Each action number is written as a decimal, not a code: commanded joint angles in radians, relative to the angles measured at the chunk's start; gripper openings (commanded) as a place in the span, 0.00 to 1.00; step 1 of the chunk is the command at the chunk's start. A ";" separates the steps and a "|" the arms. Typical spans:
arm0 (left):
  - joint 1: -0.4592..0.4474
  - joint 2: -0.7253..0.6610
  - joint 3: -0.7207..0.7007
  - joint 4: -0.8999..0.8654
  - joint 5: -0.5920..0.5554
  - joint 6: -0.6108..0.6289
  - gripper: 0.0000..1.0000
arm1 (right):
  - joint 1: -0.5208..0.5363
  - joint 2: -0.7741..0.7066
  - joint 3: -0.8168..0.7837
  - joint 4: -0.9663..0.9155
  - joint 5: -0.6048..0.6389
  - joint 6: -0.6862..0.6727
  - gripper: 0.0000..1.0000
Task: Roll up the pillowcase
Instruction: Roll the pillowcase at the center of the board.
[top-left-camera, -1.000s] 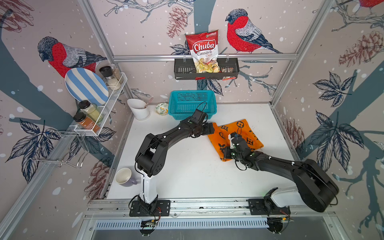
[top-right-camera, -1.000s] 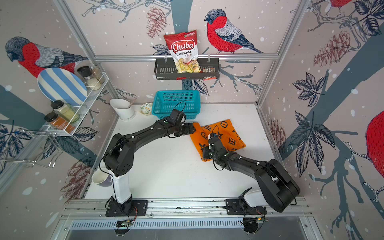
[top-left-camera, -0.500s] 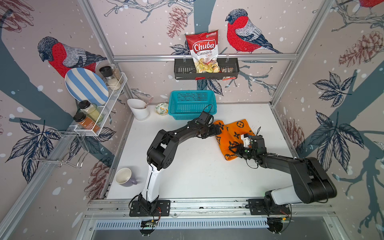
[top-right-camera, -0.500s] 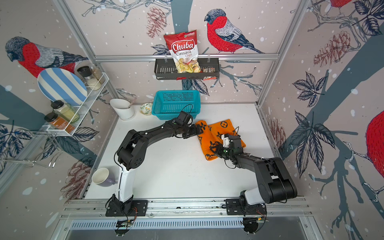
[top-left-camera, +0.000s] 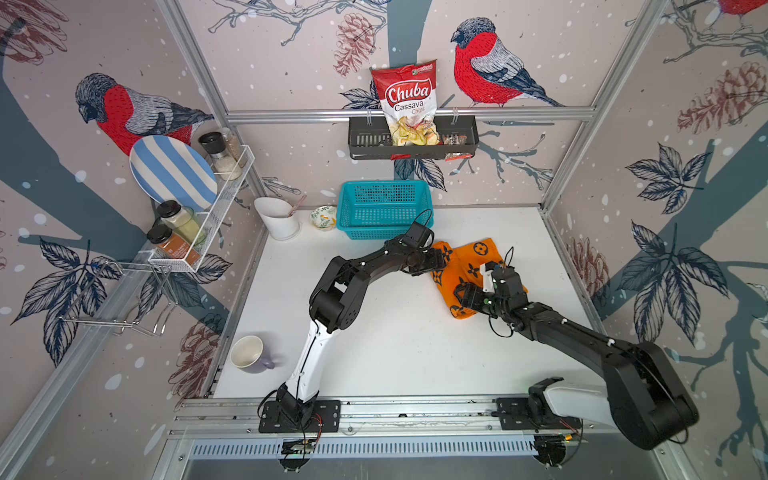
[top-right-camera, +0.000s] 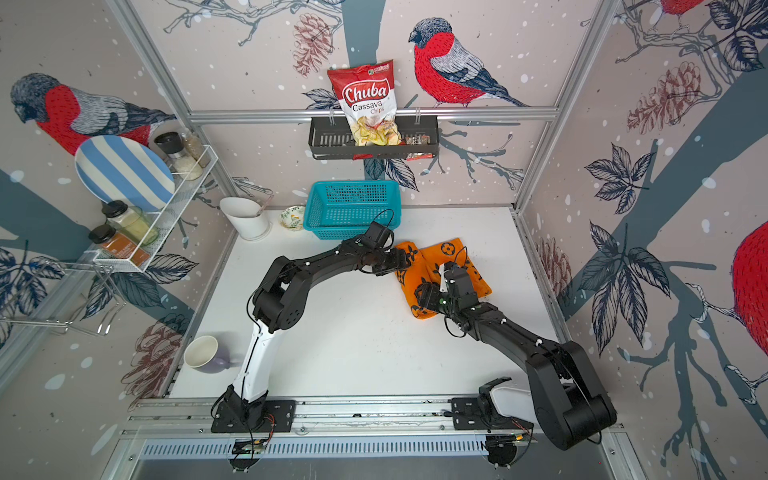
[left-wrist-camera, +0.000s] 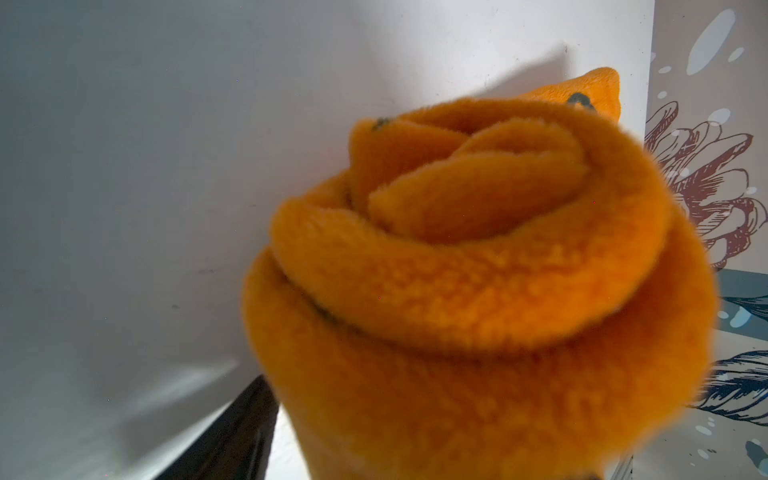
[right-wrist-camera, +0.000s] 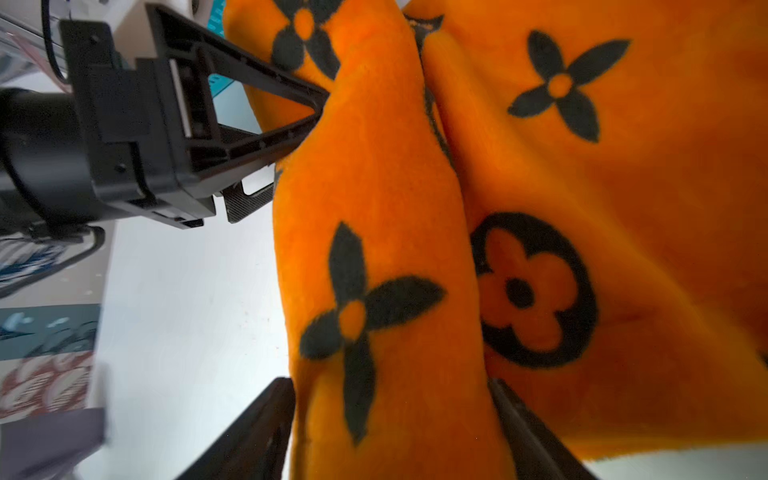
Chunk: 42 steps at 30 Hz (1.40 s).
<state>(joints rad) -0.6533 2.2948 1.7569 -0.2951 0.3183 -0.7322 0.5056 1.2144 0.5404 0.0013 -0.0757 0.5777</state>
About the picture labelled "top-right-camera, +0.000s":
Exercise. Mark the black hanging wire basket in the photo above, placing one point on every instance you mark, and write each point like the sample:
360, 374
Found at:
407, 138

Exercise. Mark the red Chuba chips bag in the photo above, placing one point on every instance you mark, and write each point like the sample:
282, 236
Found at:
366, 95

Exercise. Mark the orange spice jar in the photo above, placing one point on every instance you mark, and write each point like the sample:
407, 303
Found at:
118, 245

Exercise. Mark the teal plastic basket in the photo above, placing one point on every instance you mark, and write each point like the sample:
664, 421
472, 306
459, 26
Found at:
340, 210

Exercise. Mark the white mug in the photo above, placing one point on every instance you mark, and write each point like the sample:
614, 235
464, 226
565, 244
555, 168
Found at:
207, 355

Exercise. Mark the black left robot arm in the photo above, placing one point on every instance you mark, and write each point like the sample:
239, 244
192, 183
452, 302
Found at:
280, 301

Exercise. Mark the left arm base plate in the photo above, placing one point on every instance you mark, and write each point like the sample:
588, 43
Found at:
230, 416

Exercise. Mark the small glass spice jar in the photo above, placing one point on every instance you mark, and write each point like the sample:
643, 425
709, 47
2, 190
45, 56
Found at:
194, 146

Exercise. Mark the black lid spice jar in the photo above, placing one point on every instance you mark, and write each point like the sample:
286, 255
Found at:
184, 164

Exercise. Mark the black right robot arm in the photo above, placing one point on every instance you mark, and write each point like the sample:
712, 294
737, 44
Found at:
569, 400

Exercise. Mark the metal hook rack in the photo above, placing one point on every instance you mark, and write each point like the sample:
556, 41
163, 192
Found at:
62, 297

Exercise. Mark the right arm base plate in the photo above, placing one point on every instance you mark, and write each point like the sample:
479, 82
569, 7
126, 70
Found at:
476, 413

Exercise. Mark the orange patterned pillowcase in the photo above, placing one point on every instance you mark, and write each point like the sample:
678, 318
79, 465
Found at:
428, 266

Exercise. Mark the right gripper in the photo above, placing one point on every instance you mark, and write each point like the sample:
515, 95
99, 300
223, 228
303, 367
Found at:
427, 294

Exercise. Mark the green spice jar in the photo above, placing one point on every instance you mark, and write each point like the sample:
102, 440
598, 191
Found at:
131, 221

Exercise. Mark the small patterned bowl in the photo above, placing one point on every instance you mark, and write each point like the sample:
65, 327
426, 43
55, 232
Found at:
292, 218

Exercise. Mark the blue white striped plate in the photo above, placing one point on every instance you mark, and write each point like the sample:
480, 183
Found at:
117, 168

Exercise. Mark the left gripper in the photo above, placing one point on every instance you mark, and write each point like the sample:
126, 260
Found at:
399, 262

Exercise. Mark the white ceramic utensil cup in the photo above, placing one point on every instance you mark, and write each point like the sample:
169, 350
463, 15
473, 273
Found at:
247, 217

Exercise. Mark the white wire wall shelf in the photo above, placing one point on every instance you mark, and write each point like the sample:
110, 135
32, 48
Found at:
164, 220

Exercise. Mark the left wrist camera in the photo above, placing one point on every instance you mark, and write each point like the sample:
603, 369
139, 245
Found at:
377, 236

